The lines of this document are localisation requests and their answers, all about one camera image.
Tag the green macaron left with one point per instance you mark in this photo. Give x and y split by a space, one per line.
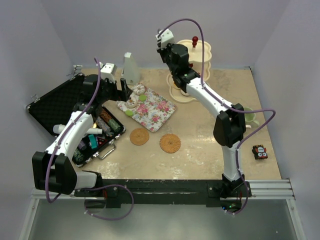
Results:
129 113

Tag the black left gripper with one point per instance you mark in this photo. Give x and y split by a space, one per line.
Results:
117 94

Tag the white small bottle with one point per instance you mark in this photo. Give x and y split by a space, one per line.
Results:
94 131

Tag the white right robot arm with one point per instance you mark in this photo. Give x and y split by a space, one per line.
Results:
229 127

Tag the right woven coaster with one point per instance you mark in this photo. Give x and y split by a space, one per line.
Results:
170 143

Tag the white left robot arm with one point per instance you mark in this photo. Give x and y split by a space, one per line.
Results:
52 169

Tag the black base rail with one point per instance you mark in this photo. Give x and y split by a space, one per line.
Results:
209 192

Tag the grey metronome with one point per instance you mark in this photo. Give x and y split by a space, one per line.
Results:
130 70

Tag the black open case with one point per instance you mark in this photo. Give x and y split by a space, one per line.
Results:
56 107

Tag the green macaron centre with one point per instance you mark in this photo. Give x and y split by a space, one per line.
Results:
142 97

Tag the left woven coaster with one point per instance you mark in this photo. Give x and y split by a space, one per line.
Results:
139 136

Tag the woven coaster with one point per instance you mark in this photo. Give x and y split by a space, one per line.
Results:
139 136
170 143

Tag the green macaron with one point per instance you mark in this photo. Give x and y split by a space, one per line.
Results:
142 97
129 113

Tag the white striped donut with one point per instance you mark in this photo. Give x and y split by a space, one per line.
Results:
139 89

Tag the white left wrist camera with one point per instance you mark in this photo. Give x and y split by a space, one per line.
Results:
108 71

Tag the green cup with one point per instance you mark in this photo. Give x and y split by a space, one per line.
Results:
250 118

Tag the green poker chip stack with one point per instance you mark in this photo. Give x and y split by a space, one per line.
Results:
114 125

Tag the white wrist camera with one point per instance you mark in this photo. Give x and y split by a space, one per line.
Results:
164 39
108 71

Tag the orange poker chip stack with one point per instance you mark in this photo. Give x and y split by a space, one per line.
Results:
105 116

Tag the red black toy car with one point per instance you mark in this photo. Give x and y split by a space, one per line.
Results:
259 152

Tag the cream three-tier dessert stand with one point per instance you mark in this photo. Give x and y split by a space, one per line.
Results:
195 49

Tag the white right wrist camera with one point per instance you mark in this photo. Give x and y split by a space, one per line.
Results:
164 39

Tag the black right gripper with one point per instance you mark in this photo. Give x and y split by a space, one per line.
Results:
162 51

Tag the floral serving tray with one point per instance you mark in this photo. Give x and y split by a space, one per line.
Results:
151 113

